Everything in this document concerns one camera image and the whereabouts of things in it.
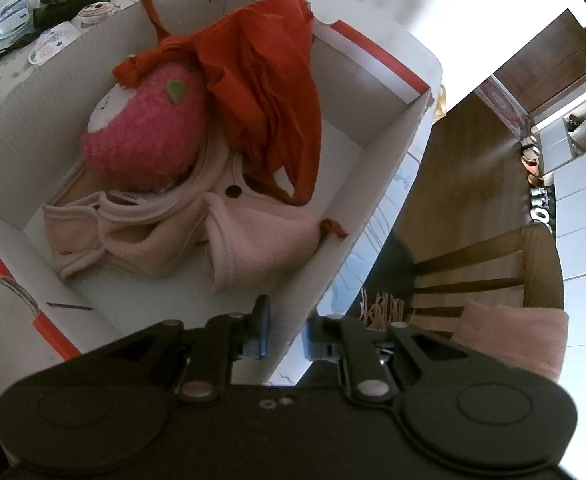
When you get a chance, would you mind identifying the white red cardboard box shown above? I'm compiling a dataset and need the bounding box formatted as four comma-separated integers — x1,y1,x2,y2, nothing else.
0,0,442,395

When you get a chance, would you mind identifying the black striped knit pouch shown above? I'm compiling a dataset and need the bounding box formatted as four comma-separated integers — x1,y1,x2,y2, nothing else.
0,0,111,61

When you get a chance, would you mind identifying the patterned door rug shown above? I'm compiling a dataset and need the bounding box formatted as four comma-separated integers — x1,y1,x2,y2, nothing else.
474,75,530,140

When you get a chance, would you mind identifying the row of shoes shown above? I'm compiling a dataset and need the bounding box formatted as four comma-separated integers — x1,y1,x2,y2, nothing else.
520,144,546,188

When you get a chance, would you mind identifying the red cloth bag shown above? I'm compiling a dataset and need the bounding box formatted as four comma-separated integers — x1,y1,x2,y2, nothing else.
111,0,350,241

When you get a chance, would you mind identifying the pink folded garment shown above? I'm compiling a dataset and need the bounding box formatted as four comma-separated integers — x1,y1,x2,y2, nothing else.
43,129,321,292

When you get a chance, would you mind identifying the wooden chair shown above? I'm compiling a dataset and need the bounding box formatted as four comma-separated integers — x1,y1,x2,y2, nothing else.
372,222,565,340

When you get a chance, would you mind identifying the pink towel on chair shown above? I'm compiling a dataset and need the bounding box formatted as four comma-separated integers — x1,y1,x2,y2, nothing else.
451,302,570,382

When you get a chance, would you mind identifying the pink penguin plush toy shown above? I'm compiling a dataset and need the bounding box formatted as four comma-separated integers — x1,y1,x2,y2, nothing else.
82,63,207,191

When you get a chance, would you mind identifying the pink round coaster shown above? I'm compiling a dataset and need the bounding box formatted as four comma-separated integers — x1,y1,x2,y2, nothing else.
72,2,121,29

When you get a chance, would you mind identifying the floral face mask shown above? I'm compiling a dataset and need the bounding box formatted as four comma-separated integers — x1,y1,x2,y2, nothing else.
28,22,82,66

